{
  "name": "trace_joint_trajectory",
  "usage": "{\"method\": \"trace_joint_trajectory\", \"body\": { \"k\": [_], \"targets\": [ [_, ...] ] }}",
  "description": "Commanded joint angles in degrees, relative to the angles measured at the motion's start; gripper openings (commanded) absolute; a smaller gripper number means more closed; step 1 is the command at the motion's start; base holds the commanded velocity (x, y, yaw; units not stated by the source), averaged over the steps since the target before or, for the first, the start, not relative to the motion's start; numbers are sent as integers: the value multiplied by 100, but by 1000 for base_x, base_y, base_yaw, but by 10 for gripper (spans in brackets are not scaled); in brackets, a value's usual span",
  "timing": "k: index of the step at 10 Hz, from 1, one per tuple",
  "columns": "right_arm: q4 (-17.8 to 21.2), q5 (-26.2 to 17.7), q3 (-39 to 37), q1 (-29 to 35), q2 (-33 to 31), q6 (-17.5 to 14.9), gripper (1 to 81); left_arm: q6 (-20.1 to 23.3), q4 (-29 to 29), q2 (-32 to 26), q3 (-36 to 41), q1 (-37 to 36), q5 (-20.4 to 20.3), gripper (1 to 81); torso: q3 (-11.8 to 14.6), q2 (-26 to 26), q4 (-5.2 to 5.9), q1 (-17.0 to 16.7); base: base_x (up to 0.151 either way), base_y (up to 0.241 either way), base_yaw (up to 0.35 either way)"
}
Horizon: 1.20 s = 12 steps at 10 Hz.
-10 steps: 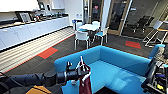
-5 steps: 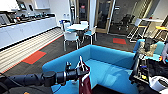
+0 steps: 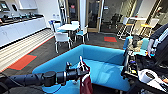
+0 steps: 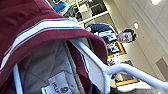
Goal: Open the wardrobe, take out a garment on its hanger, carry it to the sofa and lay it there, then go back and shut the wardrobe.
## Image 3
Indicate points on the white clothes hanger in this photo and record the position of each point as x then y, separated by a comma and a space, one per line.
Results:
82, 61

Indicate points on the dark red varsity jacket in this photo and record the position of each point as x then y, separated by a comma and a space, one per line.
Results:
87, 83

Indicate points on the long blue sofa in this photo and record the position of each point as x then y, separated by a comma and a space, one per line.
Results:
106, 66

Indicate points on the white square table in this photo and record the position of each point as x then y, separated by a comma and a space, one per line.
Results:
69, 26

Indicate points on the white bar stool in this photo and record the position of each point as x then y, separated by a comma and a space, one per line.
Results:
122, 26

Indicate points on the white kitchen counter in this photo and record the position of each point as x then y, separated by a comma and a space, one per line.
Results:
20, 30

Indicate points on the white high table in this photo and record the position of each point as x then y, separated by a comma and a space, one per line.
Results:
137, 19

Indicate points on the orange seat bar stool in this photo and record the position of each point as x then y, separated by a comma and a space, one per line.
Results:
146, 28

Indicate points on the white wall cabinet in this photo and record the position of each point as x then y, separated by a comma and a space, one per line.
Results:
27, 4

